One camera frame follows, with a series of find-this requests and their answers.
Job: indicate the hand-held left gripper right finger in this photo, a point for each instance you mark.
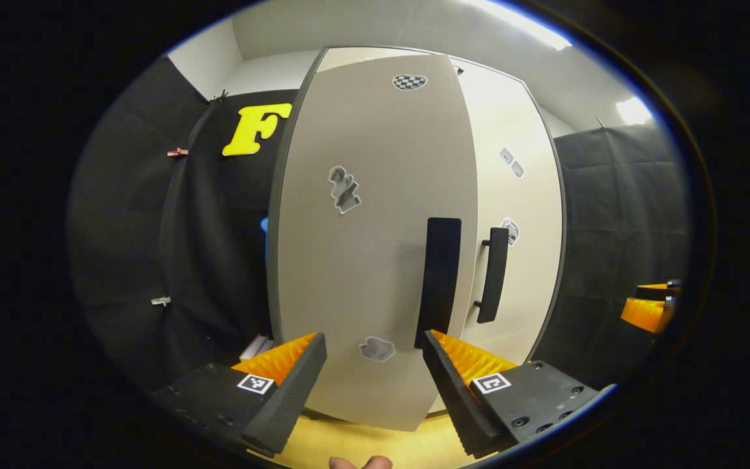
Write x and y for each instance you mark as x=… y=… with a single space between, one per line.
x=453 y=391

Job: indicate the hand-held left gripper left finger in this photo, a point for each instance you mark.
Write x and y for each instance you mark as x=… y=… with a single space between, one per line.
x=290 y=391

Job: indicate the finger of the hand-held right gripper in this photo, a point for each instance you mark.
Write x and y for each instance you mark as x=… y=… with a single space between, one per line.
x=645 y=314
x=658 y=288

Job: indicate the white cabinet door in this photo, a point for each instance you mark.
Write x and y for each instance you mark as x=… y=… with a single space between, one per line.
x=362 y=273
x=531 y=215

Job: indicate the white cabinet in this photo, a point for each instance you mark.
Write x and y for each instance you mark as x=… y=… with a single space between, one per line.
x=375 y=50

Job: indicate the black backdrop cloth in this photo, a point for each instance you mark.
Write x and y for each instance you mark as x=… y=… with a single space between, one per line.
x=609 y=215
x=127 y=228

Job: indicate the white cloth clip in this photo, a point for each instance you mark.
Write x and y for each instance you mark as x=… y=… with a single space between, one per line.
x=161 y=301

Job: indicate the small ceiling light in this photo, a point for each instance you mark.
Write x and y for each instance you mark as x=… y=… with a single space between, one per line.
x=634 y=111

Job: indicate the pink cloth clip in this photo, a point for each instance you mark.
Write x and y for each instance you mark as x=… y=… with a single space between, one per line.
x=178 y=152

